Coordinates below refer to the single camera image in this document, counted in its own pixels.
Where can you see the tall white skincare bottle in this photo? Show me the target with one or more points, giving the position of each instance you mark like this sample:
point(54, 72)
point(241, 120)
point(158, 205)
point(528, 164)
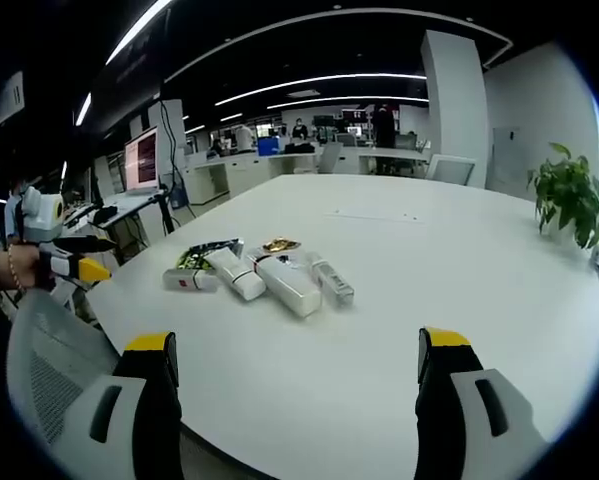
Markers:
point(288, 286)

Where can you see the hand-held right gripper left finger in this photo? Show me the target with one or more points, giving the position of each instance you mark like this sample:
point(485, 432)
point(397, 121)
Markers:
point(129, 415)

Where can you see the white square pillar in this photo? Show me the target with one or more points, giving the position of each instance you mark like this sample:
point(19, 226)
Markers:
point(454, 105)

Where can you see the blue storage box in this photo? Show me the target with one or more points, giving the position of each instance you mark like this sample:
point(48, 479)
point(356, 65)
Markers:
point(271, 146)

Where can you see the person's left hand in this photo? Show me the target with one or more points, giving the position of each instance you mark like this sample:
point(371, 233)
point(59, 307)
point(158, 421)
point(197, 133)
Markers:
point(25, 267)

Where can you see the potted green plant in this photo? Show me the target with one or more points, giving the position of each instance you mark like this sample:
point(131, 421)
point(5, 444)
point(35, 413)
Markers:
point(569, 195)

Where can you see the clear skincare bottle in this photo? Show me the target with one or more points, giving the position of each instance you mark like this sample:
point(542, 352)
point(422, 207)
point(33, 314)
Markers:
point(333, 280)

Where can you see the grey mesh office chair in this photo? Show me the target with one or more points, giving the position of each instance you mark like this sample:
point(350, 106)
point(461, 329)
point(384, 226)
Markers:
point(49, 365)

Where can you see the green skincare sachet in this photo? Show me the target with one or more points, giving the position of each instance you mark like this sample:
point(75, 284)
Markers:
point(210, 251)

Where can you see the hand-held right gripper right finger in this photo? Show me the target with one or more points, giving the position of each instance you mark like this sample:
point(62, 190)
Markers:
point(469, 415)

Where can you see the gold skincare sachet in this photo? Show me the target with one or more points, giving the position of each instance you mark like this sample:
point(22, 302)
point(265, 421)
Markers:
point(281, 245)

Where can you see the black camera tripod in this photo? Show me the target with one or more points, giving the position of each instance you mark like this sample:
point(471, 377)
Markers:
point(165, 200)

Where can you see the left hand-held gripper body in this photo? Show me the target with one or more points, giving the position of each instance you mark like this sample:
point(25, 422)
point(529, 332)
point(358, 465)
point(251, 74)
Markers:
point(40, 212)

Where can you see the white office chair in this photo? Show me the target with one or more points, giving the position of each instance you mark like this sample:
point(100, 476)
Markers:
point(451, 169)

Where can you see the white skincare tube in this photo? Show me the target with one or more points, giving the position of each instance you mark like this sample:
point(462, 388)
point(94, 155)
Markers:
point(235, 274)

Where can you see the small white skincare box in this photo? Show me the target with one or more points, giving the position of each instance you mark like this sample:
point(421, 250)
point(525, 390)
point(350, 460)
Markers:
point(189, 281)

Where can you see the computer monitor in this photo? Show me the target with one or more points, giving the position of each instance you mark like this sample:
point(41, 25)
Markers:
point(141, 160)

